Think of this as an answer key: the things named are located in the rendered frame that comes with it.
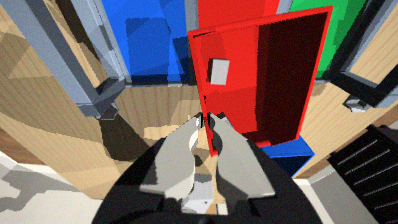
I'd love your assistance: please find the blue bin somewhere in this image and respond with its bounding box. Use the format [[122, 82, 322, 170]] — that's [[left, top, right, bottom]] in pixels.
[[260, 134, 315, 178]]

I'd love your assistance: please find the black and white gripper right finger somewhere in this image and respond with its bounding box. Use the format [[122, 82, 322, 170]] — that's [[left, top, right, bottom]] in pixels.
[[207, 112, 323, 224]]

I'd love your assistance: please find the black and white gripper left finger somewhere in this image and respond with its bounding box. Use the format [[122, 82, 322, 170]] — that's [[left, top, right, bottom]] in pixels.
[[91, 112, 203, 224]]

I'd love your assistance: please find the grey metal shelf rack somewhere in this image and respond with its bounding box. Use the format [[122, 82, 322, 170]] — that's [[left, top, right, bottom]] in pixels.
[[0, 0, 398, 120]]

